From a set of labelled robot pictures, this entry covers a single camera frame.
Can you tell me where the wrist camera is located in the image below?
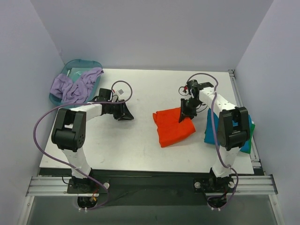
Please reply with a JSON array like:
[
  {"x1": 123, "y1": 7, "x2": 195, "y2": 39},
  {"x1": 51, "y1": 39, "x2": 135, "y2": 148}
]
[
  {"x1": 113, "y1": 89, "x2": 124, "y2": 97},
  {"x1": 186, "y1": 80, "x2": 199, "y2": 95}
]

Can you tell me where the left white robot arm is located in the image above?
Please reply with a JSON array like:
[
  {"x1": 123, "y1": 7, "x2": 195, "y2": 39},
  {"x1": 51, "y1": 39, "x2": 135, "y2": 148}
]
[{"x1": 51, "y1": 88, "x2": 134, "y2": 193}]

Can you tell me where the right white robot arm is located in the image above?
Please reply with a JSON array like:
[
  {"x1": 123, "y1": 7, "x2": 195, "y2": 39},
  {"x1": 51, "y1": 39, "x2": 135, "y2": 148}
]
[{"x1": 179, "y1": 80, "x2": 250, "y2": 191}]

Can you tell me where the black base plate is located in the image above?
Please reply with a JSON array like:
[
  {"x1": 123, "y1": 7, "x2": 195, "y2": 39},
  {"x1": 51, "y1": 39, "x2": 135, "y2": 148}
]
[{"x1": 67, "y1": 170, "x2": 236, "y2": 208}]

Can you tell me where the orange t shirt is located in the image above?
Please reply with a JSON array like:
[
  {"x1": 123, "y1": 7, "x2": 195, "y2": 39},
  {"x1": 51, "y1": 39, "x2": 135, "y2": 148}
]
[{"x1": 152, "y1": 107, "x2": 196, "y2": 148}]

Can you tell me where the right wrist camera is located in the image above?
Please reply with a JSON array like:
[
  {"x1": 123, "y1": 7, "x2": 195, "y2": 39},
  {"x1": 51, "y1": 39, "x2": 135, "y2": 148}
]
[{"x1": 186, "y1": 80, "x2": 199, "y2": 95}]

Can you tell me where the aluminium mounting rail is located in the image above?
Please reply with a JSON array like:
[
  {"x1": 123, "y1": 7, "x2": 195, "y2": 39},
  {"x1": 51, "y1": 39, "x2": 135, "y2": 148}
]
[{"x1": 26, "y1": 176, "x2": 278, "y2": 196}]

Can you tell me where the folded blue t shirt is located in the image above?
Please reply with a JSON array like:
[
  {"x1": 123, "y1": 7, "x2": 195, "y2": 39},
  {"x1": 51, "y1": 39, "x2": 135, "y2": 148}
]
[{"x1": 204, "y1": 109, "x2": 252, "y2": 153}]

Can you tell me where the purple t shirt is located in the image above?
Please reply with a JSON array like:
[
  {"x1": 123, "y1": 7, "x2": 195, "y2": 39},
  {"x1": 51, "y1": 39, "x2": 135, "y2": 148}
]
[{"x1": 50, "y1": 67, "x2": 103, "y2": 104}]

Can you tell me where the folded green t shirt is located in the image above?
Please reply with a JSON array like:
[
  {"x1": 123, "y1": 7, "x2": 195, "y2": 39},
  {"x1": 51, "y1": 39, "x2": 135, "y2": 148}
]
[{"x1": 244, "y1": 121, "x2": 255, "y2": 154}]

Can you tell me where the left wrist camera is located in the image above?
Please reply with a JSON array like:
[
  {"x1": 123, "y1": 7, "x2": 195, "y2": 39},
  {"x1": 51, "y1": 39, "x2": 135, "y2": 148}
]
[{"x1": 113, "y1": 89, "x2": 124, "y2": 97}]

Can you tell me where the teal plastic basket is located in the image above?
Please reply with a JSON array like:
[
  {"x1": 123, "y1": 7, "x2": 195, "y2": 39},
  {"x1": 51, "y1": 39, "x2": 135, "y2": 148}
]
[{"x1": 49, "y1": 59, "x2": 103, "y2": 106}]

